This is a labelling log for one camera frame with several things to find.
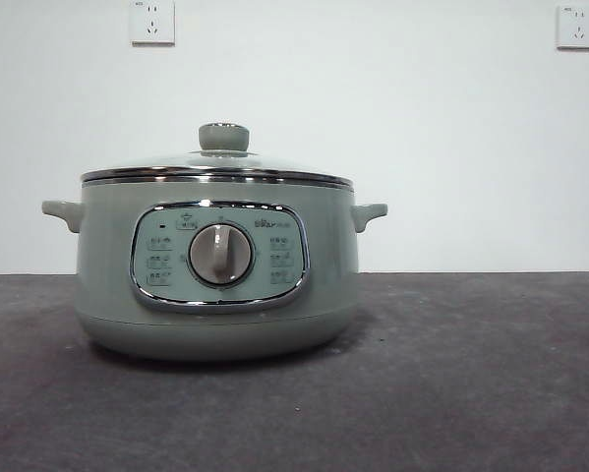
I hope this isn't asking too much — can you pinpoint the glass lid with green knob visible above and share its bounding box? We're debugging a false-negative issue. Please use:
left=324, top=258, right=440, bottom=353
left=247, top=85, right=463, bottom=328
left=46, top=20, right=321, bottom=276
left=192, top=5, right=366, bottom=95
left=81, top=122, right=353, bottom=189

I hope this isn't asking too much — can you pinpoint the pale green electric pot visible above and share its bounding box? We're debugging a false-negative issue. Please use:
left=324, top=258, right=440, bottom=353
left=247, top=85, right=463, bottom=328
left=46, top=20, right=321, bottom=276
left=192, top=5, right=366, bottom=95
left=41, top=175, right=388, bottom=364

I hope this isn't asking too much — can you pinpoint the white wall socket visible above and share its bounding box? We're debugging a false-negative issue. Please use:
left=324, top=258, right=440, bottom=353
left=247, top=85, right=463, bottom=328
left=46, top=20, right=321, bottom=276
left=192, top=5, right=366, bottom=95
left=555, top=4, right=589, bottom=52
left=130, top=0, right=176, bottom=48

